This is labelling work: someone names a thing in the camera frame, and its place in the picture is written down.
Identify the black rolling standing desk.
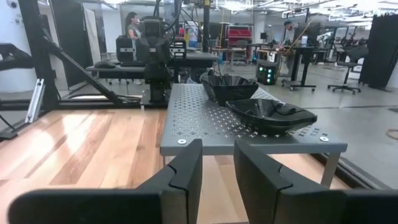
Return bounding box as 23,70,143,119
279,44,318,92

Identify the black door panel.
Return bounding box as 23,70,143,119
51,0,94,88

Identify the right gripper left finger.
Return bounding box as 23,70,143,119
136,138,203,224

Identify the black leaf-shaped mini plate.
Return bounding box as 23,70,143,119
225,98,318,137

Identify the black computer tower with lights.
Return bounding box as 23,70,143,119
256,58,279,86

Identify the silver aluminium extrusion bracket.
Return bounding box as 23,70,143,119
24,78,46,124

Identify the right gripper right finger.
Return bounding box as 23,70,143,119
233,140,346,224

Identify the black computer mouse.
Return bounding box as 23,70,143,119
94,60,117,70

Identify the person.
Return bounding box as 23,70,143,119
282,19,304,75
124,11,143,41

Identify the black square mini plate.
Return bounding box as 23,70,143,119
199,72,260,107

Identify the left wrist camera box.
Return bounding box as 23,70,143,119
141,18,163,40

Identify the black fabric partition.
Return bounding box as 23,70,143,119
358,14,398,91

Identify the black office chair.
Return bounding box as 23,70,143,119
327,45,370,95

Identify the grey perforated metal shelf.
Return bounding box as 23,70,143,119
159,82,348,188

